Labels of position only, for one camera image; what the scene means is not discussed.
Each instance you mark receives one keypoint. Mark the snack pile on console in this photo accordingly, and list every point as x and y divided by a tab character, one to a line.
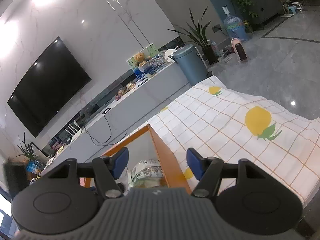
122	91

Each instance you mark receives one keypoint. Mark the blue water jug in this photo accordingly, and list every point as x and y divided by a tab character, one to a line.
234	26

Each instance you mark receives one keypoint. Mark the teddy bear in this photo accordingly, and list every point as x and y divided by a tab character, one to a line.
139	59

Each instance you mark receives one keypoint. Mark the grey blue trash can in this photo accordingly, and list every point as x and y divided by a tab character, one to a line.
191	64

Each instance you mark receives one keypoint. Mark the left side potted plant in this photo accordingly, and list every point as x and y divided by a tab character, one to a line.
27	149

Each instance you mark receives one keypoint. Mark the orange white storage box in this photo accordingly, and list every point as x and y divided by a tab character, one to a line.
146	144

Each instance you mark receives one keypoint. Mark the grey tv console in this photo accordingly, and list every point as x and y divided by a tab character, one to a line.
115	122

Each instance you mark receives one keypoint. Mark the black curved television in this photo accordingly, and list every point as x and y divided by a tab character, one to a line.
52	80

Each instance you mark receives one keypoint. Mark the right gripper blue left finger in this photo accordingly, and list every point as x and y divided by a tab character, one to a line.
116	164

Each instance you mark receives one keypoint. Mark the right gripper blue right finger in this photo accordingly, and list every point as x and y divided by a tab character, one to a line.
197	163

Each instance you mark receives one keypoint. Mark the lemon print checkered tablecloth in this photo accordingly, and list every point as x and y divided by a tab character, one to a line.
219	122

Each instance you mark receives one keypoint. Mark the pink space heater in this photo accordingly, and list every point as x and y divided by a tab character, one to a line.
239	50

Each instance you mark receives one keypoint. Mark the white wifi router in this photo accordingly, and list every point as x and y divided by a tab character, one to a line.
74	129

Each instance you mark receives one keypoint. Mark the potted long leaf plant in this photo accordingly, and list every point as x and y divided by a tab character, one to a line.
197	34

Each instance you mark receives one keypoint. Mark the green white snack bag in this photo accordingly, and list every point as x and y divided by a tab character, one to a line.
146	174

